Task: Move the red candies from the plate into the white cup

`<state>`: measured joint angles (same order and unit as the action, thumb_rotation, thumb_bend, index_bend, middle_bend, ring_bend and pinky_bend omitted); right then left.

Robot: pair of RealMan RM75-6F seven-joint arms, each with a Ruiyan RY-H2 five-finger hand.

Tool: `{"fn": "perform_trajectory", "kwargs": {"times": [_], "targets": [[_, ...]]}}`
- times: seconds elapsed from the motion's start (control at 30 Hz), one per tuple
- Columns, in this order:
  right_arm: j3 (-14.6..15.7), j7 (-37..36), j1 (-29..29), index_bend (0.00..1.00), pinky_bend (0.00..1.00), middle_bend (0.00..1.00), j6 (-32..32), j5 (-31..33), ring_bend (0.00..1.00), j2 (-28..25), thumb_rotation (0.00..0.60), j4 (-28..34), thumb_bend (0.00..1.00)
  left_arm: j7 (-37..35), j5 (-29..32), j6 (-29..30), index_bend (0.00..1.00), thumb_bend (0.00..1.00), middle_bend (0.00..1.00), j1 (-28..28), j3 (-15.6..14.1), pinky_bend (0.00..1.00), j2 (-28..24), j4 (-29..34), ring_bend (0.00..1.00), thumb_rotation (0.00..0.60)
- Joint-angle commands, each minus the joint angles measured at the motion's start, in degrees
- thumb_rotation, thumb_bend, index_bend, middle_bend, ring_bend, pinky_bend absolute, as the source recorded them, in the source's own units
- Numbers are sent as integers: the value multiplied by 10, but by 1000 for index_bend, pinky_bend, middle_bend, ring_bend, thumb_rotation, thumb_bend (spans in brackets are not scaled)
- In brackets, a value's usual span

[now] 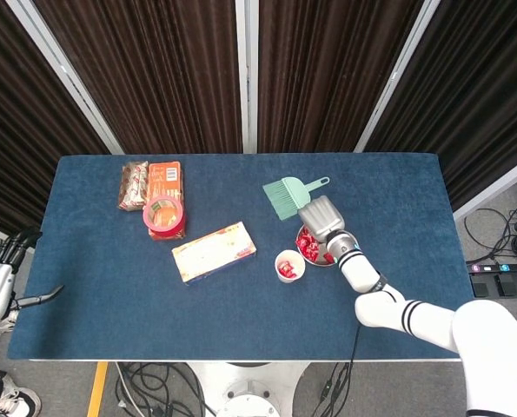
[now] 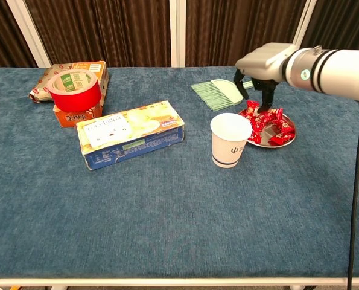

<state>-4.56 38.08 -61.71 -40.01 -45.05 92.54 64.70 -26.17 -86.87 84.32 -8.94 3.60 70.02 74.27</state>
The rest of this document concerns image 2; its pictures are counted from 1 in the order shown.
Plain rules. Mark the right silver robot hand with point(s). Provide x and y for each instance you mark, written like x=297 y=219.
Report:
x=263 y=62

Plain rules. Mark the red candy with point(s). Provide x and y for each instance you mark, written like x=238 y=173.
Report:
x=254 y=138
x=277 y=114
x=286 y=126
x=281 y=139
x=251 y=108
x=259 y=121

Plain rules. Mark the mint green hand brush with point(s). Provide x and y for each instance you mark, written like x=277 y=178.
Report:
x=218 y=93

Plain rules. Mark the silver metal plate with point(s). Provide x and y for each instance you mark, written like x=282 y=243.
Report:
x=268 y=134

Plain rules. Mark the white paper cup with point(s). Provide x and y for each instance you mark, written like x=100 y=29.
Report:
x=227 y=148

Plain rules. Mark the brown fabric divider panel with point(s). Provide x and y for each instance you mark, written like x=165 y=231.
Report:
x=342 y=18
x=106 y=30
x=1 y=30
x=227 y=30

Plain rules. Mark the long yellow blue box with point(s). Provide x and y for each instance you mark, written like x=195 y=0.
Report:
x=131 y=127

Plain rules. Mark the blue table cloth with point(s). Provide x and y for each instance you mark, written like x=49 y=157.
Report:
x=167 y=211

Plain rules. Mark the red tape roll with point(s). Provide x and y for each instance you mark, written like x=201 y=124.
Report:
x=76 y=101

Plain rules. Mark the orange cardboard box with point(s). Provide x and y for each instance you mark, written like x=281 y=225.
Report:
x=76 y=119

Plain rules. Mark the beige red snack packet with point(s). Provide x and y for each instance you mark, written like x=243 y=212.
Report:
x=40 y=87

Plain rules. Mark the white divider frame post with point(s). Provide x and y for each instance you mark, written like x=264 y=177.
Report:
x=303 y=21
x=177 y=30
x=29 y=33

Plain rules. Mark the white table frame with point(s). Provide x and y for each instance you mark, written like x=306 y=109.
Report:
x=167 y=281

